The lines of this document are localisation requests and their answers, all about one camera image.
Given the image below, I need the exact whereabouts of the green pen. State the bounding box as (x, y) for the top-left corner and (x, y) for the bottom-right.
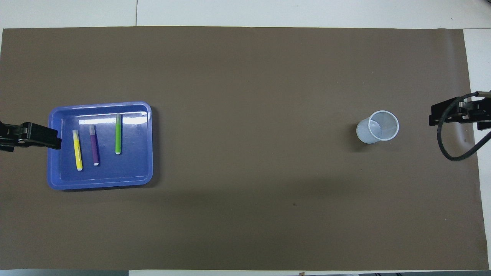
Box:
(115, 113), (122, 155)

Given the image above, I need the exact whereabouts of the brown table mat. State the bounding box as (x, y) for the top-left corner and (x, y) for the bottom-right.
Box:
(0, 26), (489, 271)

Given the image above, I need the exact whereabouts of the purple pen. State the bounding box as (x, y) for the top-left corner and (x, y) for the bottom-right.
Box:
(89, 125), (100, 166)

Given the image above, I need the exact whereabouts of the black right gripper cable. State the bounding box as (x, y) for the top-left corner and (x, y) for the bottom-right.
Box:
(437, 91), (491, 162)

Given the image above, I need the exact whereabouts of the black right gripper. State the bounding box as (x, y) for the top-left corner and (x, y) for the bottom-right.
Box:
(429, 96), (491, 131)

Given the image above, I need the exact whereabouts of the translucent plastic cup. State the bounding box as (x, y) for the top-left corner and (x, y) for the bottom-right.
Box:
(356, 110), (400, 145)

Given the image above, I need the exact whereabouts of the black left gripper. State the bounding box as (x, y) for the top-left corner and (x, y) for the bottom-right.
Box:
(0, 122), (62, 152)

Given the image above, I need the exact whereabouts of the blue plastic tray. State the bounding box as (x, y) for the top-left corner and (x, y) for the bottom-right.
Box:
(47, 101), (154, 191)

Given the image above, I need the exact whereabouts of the yellow pen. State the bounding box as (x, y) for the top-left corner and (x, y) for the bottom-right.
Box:
(72, 130), (83, 171)

